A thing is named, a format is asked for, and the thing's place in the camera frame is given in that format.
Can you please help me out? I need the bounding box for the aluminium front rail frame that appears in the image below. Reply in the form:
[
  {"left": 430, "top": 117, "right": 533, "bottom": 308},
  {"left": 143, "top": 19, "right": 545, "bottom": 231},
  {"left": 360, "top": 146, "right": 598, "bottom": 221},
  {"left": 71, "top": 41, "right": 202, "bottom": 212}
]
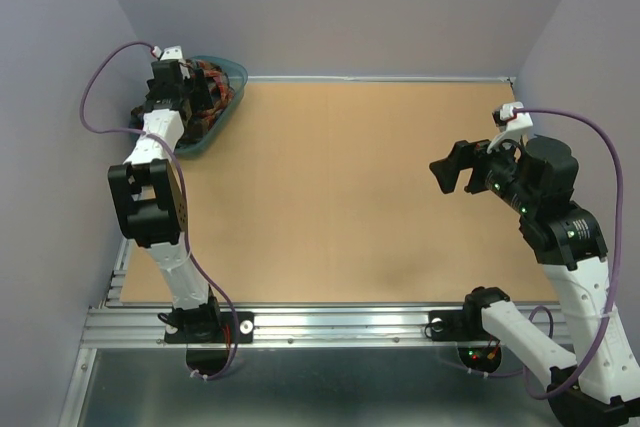
[{"left": 60, "top": 242, "right": 554, "bottom": 426}]

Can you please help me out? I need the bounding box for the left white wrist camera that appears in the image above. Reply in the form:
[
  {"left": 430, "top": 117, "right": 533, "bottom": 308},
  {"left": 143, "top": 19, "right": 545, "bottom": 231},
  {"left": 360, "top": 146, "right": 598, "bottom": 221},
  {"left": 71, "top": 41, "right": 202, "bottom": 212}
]
[{"left": 151, "top": 46, "right": 184, "bottom": 61}]

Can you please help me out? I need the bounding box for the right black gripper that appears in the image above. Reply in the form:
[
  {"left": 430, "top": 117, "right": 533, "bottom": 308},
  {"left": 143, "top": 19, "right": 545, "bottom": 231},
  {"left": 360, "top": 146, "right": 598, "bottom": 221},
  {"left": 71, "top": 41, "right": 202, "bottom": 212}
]
[{"left": 428, "top": 129, "right": 539, "bottom": 215}]

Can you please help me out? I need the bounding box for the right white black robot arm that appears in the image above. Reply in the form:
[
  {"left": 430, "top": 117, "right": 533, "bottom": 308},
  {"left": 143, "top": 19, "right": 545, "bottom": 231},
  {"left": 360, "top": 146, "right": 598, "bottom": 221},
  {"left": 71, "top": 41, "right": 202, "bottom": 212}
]
[{"left": 424, "top": 137, "right": 639, "bottom": 426}]

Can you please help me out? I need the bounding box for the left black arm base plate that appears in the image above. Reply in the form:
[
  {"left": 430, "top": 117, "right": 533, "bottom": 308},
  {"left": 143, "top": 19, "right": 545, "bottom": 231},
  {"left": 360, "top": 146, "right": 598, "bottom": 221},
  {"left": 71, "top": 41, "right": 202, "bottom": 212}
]
[{"left": 159, "top": 311, "right": 255, "bottom": 345}]

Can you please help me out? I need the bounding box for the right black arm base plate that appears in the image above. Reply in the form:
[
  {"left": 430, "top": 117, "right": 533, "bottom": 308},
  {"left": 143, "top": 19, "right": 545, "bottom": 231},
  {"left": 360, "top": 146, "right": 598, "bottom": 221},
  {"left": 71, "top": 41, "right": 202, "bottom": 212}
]
[{"left": 424, "top": 309, "right": 492, "bottom": 342}]

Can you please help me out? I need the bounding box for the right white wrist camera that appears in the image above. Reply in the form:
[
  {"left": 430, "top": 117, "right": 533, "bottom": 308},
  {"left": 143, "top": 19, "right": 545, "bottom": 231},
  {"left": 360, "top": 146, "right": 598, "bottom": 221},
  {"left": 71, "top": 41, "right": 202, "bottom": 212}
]
[{"left": 487, "top": 102, "right": 533, "bottom": 153}]

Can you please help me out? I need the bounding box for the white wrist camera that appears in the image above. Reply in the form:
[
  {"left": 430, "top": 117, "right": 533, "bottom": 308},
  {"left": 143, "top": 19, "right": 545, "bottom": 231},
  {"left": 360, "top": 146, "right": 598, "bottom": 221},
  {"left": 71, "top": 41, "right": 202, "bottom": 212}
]
[
  {"left": 487, "top": 102, "right": 533, "bottom": 153},
  {"left": 151, "top": 46, "right": 184, "bottom": 61}
]

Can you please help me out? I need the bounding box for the plaid long sleeve shirt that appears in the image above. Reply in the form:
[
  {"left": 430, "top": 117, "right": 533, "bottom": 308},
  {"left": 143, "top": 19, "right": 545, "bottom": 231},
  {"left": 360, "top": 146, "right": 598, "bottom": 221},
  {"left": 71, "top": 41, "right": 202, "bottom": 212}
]
[{"left": 129, "top": 59, "right": 235, "bottom": 148}]

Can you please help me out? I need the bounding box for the teal plastic basket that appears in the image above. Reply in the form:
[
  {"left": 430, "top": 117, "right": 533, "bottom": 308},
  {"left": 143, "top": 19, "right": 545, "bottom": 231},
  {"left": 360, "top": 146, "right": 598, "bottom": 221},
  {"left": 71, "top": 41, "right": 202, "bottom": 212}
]
[{"left": 129, "top": 56, "right": 248, "bottom": 158}]

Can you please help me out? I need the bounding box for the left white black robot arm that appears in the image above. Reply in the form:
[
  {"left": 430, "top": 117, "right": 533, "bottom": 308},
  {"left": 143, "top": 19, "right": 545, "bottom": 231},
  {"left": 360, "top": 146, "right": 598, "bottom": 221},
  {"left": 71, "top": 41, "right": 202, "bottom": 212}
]
[{"left": 108, "top": 57, "right": 223, "bottom": 344}]

